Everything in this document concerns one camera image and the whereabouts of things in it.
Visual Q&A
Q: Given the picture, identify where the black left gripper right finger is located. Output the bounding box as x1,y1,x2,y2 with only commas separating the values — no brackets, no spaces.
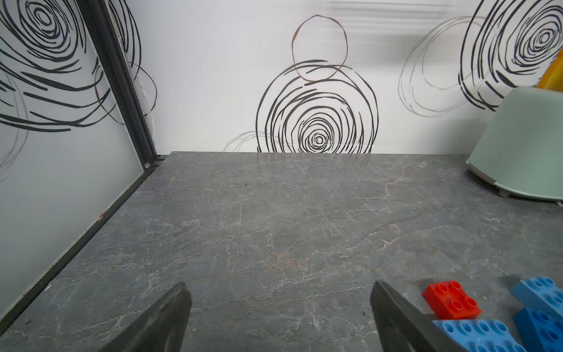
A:
370,281,465,352

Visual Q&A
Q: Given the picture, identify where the blue lego brick stacked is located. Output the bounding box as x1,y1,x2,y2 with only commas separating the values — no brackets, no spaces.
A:
513,307,562,352

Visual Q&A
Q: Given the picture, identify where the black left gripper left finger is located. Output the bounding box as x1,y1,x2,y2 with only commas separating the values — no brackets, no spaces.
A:
101,282,192,351

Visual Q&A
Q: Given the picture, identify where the black corner frame post left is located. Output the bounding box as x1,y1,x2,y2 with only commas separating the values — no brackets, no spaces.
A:
77,0,158,170

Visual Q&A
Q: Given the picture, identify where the light blue long lego brick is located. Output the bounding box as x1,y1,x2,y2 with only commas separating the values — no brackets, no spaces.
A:
433,320,526,352

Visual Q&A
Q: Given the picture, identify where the yellow toast slice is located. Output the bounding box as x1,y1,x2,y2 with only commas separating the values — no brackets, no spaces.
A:
536,49,563,92

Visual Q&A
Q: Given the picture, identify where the mint green toaster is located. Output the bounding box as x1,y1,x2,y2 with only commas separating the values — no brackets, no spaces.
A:
466,87,562,202

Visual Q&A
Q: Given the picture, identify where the small red lego brick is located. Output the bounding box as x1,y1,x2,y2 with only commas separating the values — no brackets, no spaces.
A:
422,280,482,320

